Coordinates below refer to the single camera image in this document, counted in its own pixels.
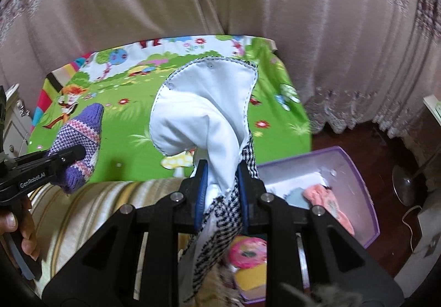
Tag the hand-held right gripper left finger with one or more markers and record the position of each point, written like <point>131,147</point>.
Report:
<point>201,189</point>

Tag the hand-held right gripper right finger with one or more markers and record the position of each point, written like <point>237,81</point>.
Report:
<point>243,193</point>

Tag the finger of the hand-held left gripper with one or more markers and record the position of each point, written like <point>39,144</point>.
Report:
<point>65,156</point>

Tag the purple patterned knit hat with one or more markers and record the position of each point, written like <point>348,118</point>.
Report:
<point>82,134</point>

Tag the light blue fleece hat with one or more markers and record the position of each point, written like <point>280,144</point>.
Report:
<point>298,199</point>

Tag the pink floral round pouch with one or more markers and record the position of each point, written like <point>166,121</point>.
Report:
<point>248,251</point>

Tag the white houndstooth-lined cloth garment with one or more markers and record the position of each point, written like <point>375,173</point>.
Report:
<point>203,110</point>

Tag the peach fuzzy cloth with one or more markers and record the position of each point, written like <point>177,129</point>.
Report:
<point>327,200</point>

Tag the purple cardboard box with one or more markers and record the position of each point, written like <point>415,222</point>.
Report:
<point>344,172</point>

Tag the person's left hand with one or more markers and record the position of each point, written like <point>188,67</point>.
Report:
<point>29,234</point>

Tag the white ornate dresser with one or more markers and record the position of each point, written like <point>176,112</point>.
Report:
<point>15,127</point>

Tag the striped velvet cushion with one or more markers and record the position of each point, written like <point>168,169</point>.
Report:
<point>103,196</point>

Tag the cartoon printed blanket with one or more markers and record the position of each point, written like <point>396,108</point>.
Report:
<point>131,117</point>

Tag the brown furry fabric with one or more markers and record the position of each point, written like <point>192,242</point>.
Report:
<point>220,284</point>

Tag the round metal stand base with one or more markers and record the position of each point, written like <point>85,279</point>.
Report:
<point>406,184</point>

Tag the beige curtain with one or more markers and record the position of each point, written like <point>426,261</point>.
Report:
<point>310,17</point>

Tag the white appliance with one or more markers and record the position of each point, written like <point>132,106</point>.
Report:
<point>427,251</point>

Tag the white green box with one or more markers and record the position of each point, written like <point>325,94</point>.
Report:
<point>432,105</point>

